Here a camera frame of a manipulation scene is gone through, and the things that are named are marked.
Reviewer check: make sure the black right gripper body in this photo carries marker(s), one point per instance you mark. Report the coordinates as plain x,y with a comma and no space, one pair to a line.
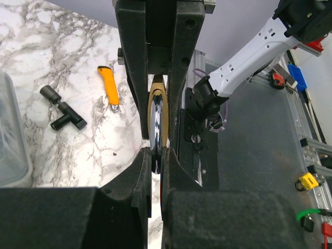
156,20

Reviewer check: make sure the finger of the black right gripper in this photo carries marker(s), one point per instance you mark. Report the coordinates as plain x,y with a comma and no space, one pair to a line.
189,18
132,30

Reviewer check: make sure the red black tape measure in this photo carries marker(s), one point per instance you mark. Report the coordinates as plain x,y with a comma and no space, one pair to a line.
277,81

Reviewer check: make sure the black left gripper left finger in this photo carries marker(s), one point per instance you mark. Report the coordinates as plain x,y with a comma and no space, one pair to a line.
112,216

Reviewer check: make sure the yellow padlock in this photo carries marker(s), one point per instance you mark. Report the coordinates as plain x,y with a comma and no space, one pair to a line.
306,182

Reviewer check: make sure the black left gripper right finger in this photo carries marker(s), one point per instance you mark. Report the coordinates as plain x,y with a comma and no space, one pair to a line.
194,217

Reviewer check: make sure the brass padlock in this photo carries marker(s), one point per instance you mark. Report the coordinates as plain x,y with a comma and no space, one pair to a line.
158,121

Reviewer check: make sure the blue plastic bin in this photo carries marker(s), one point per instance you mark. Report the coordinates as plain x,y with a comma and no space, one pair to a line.
297,75

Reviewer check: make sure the orange handled tool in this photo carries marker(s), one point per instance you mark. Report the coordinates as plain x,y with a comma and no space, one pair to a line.
110,87

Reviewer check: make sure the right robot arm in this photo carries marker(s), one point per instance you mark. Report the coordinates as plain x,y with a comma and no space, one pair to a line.
293,22

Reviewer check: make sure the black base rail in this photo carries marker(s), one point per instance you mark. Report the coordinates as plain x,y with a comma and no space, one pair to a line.
196,147

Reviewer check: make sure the clear plastic storage box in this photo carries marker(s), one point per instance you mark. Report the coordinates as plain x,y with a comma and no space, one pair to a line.
16,165

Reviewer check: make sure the black cylinder lock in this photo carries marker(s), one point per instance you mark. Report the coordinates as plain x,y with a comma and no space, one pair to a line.
69,115

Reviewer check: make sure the green cable lock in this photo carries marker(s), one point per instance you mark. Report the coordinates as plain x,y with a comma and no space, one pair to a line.
306,223

